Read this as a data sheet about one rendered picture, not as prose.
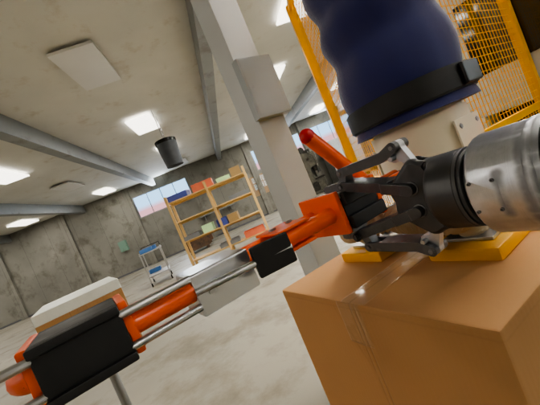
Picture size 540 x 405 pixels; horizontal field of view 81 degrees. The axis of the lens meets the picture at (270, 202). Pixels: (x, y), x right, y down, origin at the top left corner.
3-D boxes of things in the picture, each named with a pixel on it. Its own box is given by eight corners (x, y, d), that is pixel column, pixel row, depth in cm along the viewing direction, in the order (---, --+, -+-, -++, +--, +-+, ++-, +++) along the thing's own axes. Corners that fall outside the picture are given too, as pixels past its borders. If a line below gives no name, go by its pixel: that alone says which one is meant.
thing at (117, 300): (137, 333, 35) (118, 292, 35) (147, 349, 28) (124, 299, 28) (50, 382, 31) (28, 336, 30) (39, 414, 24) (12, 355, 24)
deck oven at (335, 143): (361, 174, 1719) (345, 136, 1711) (372, 172, 1585) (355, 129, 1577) (332, 186, 1695) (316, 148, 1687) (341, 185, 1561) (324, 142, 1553)
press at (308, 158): (329, 188, 1693) (311, 144, 1684) (337, 186, 1579) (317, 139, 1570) (307, 198, 1675) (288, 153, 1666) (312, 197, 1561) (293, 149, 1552)
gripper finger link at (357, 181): (413, 198, 33) (411, 186, 32) (334, 194, 42) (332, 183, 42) (433, 186, 35) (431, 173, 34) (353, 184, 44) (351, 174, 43)
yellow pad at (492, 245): (517, 188, 65) (508, 165, 65) (581, 177, 56) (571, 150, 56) (430, 262, 48) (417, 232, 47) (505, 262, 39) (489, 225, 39)
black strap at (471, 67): (396, 122, 75) (390, 106, 75) (507, 71, 55) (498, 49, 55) (330, 147, 63) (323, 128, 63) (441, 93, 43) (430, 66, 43)
